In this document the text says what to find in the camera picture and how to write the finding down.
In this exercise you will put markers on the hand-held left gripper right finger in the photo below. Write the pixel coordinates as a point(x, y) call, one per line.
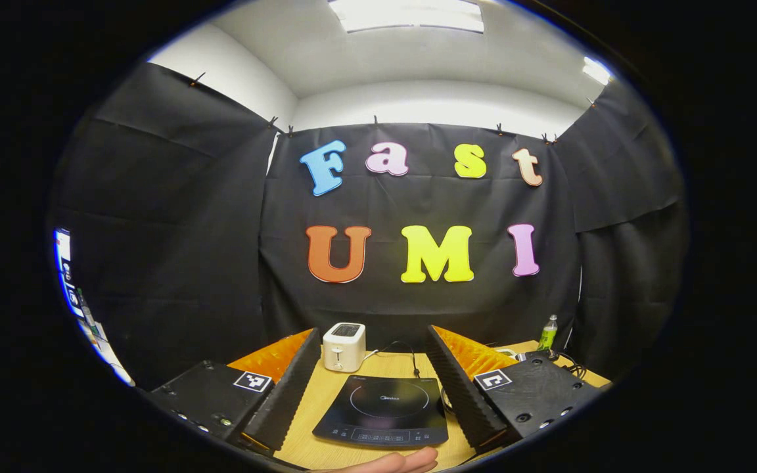
point(464, 401)

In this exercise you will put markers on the green drink bottle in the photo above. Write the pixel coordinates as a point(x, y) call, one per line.
point(547, 335)

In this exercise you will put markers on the white toaster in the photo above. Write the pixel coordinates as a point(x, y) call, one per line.
point(344, 348)

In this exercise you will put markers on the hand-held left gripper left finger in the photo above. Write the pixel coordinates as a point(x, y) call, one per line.
point(286, 394)

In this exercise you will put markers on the ceiling light panel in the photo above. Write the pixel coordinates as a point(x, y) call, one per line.
point(596, 70)
point(411, 14)

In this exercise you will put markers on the black backdrop cloth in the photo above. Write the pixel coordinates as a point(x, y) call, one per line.
point(418, 302)

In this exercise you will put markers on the black induction cooktop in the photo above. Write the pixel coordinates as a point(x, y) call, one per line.
point(385, 401)

